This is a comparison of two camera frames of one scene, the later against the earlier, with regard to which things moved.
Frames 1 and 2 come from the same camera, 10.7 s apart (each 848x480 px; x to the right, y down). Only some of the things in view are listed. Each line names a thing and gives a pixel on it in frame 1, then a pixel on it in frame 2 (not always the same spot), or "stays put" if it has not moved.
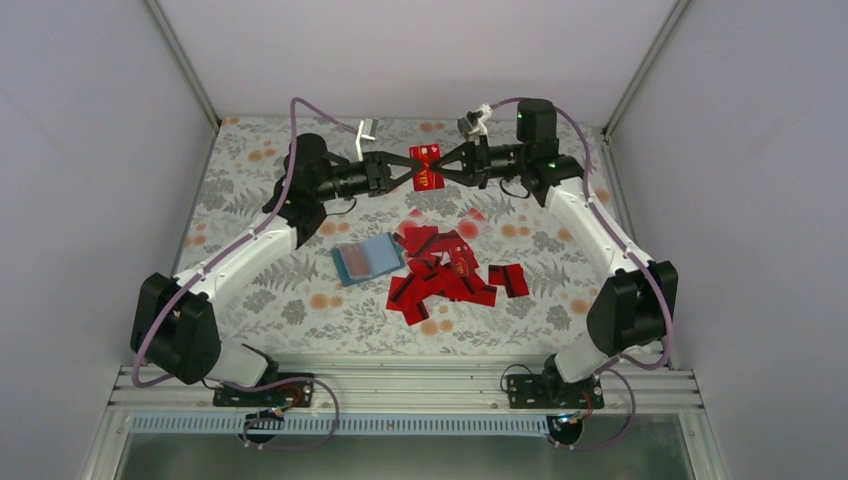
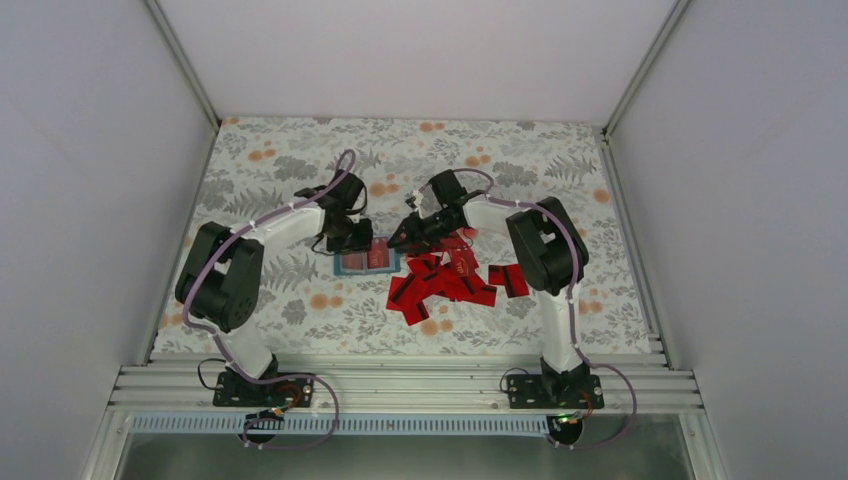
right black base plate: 550,391 stays put
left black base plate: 298,393 stays put
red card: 512,276 stays put
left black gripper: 378,179 -> 363,242
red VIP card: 427,178 -> 378,256
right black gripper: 474,162 -> 414,232
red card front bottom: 413,309 stays put
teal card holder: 377,255 stays put
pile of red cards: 439,265 stays put
